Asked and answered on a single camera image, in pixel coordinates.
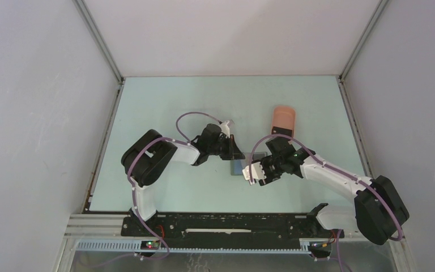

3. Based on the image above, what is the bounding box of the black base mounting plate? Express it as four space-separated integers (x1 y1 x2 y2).
121 212 338 250

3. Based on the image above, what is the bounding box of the pink oval plastic tray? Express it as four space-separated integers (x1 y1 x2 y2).
271 105 296 137

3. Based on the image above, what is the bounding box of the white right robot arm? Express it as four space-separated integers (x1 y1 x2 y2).
243 134 410 245

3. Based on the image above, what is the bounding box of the black gold-print credit card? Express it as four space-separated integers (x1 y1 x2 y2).
271 126 293 137

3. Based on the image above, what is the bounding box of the green leather card holder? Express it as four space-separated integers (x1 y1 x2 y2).
231 152 268 176

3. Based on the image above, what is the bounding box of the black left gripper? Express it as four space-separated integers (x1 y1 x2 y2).
208 135 245 161

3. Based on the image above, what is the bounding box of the aluminium frame rail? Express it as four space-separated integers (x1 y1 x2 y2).
65 214 406 254

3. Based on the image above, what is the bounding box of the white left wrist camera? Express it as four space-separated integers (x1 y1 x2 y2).
219 120 234 138

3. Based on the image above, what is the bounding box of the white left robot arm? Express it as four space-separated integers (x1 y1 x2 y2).
121 121 245 236

